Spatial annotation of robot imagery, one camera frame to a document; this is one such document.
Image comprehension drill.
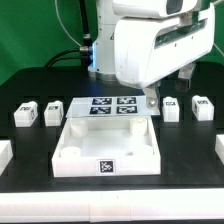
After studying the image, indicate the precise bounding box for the white left block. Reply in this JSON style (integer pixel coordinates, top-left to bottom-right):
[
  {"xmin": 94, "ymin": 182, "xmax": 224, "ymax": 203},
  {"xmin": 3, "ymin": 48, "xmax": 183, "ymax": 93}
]
[{"xmin": 0, "ymin": 140, "xmax": 13, "ymax": 176}]

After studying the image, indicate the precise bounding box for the white right obstacle bracket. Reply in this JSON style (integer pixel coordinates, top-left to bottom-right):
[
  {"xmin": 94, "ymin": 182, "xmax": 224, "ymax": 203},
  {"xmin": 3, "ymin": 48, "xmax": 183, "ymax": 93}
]
[{"xmin": 215, "ymin": 134, "xmax": 224, "ymax": 165}]

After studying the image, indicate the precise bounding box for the thin white cable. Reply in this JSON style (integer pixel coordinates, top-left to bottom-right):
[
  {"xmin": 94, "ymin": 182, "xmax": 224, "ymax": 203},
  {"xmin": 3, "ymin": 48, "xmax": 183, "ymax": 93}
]
[{"xmin": 54, "ymin": 0, "xmax": 83, "ymax": 48}]

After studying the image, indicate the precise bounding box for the white front rail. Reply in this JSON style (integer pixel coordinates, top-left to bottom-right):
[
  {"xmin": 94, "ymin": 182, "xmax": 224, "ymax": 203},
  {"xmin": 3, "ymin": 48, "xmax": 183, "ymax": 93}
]
[{"xmin": 0, "ymin": 188, "xmax": 224, "ymax": 223}]

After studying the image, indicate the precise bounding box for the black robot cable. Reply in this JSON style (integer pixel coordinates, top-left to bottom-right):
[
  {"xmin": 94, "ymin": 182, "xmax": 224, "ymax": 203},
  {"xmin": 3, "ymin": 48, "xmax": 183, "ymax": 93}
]
[{"xmin": 45, "ymin": 0, "xmax": 94, "ymax": 68}]

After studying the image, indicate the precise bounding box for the marker sheet with tags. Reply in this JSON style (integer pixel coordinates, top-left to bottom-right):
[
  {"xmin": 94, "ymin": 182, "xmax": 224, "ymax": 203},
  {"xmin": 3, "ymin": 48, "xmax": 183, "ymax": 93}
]
[{"xmin": 66, "ymin": 95, "xmax": 160, "ymax": 118}]

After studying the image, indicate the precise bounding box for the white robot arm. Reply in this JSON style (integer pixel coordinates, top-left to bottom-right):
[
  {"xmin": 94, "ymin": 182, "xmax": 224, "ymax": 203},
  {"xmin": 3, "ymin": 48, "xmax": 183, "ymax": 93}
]
[{"xmin": 89, "ymin": 0, "xmax": 215, "ymax": 109}]

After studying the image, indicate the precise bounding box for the white square tabletop part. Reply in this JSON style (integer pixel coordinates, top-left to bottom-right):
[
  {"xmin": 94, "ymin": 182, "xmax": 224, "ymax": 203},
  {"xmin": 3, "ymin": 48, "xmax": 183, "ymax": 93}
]
[{"xmin": 52, "ymin": 116, "xmax": 161, "ymax": 177}]

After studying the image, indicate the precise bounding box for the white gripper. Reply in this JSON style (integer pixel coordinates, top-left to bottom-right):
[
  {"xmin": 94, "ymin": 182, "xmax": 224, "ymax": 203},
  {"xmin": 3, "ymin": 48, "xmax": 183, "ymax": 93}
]
[{"xmin": 114, "ymin": 2, "xmax": 215, "ymax": 108}]

